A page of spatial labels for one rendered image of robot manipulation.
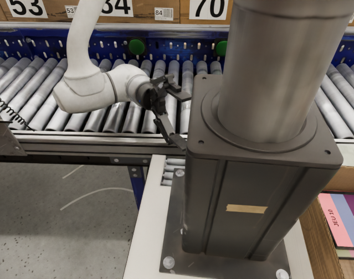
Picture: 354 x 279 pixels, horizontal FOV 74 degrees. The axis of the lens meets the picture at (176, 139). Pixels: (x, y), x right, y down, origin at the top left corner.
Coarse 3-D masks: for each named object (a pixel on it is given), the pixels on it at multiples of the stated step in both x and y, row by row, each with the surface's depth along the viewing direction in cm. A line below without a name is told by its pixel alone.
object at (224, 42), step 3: (219, 42) 104; (222, 42) 103; (225, 42) 103; (219, 45) 104; (222, 45) 104; (225, 45) 104; (216, 48) 105; (219, 48) 105; (222, 48) 104; (225, 48) 104; (216, 51) 106; (219, 51) 106; (222, 51) 106; (225, 51) 106; (219, 54) 107; (222, 54) 107
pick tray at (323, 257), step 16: (336, 176) 56; (352, 176) 56; (320, 208) 46; (304, 224) 52; (320, 224) 46; (304, 240) 52; (320, 240) 45; (320, 256) 45; (336, 256) 40; (320, 272) 44; (336, 272) 40; (352, 272) 47
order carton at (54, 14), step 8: (0, 0) 101; (48, 0) 100; (56, 0) 100; (64, 0) 100; (72, 0) 100; (8, 8) 103; (48, 8) 103; (56, 8) 103; (64, 8) 103; (8, 16) 106; (48, 16) 105; (56, 16) 105; (64, 16) 105
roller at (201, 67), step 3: (198, 63) 109; (201, 63) 108; (204, 63) 109; (198, 66) 107; (201, 66) 106; (204, 66) 106; (198, 69) 106; (201, 69) 104; (204, 69) 105; (198, 72) 104; (201, 72) 103; (204, 72) 103; (207, 72) 105
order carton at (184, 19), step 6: (180, 0) 99; (186, 0) 98; (228, 0) 98; (180, 6) 100; (186, 6) 100; (228, 6) 99; (180, 12) 102; (186, 12) 102; (228, 12) 101; (180, 18) 104; (186, 18) 104; (228, 18) 103; (222, 24) 105; (228, 24) 105
